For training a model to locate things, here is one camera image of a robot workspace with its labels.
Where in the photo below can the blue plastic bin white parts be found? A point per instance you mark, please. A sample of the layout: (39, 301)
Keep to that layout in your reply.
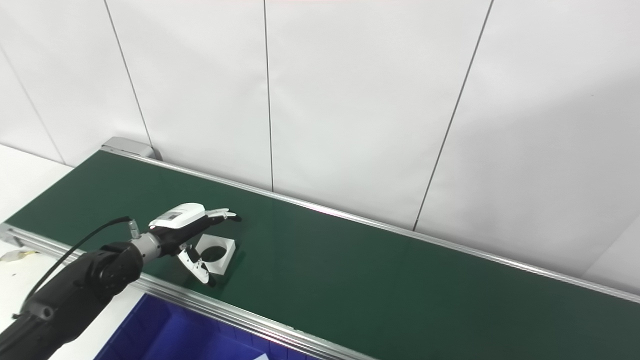
(175, 335)

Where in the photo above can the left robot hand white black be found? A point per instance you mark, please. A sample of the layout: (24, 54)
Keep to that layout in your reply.
(175, 227)

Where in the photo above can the grey conveyor end housing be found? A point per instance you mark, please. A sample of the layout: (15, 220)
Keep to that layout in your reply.
(130, 146)

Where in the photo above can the crumpled tape scrap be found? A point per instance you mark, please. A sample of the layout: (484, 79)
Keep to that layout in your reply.
(17, 256)

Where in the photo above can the white square part round hole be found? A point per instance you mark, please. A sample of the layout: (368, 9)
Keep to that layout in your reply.
(260, 357)
(226, 250)

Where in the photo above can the green conveyor belt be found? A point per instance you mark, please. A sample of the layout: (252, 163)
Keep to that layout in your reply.
(225, 310)
(375, 280)

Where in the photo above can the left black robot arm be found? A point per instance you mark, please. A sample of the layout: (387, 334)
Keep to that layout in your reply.
(85, 285)

